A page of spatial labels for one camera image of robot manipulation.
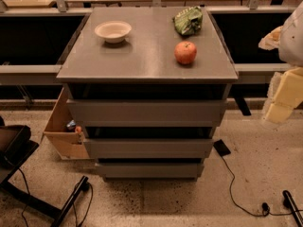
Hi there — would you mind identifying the white bowl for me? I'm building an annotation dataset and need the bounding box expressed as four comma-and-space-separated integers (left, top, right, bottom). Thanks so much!
95, 21, 132, 44

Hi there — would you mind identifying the grey top drawer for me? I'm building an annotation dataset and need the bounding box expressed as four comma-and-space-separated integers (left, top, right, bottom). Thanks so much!
67, 99, 227, 127

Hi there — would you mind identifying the black floor cable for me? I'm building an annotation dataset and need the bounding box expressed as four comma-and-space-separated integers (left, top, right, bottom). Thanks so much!
221, 154, 303, 218

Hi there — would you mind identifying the grey drawer cabinet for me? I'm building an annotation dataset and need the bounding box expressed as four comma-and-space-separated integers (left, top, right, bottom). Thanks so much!
57, 8, 238, 180

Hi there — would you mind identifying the grey drawer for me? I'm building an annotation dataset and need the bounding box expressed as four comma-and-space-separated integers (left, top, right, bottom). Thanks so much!
95, 163, 204, 179
67, 99, 227, 127
83, 139, 213, 159

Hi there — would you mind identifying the blue item in box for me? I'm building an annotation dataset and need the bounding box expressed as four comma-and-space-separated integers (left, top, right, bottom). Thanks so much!
66, 120, 76, 131

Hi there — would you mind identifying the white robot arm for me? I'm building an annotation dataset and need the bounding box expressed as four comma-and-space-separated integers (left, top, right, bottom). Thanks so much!
258, 3, 303, 128

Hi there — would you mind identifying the red apple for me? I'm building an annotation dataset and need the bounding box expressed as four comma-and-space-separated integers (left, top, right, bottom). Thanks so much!
174, 41, 197, 64

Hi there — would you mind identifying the grey middle drawer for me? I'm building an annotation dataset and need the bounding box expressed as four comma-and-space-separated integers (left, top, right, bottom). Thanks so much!
83, 139, 213, 159

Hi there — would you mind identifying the green crumpled chip bag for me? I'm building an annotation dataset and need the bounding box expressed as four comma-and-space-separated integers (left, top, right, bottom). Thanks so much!
172, 7, 203, 36

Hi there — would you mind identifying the grey bottom drawer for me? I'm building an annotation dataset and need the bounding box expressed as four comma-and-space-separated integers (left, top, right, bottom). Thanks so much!
95, 163, 204, 179

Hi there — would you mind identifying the black power adapter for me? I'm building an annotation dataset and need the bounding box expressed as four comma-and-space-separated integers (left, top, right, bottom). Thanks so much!
213, 140, 231, 157

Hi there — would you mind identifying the cardboard box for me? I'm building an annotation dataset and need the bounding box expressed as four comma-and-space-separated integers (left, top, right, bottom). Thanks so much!
44, 89, 89, 160

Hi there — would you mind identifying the black stand leg right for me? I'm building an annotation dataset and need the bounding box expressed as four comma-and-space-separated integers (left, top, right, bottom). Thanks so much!
282, 190, 303, 227

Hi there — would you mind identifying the orange item in box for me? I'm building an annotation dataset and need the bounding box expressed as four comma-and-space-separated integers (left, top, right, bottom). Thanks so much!
75, 126, 82, 133

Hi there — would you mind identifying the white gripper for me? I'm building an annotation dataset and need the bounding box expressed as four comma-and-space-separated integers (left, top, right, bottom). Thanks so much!
258, 26, 303, 124

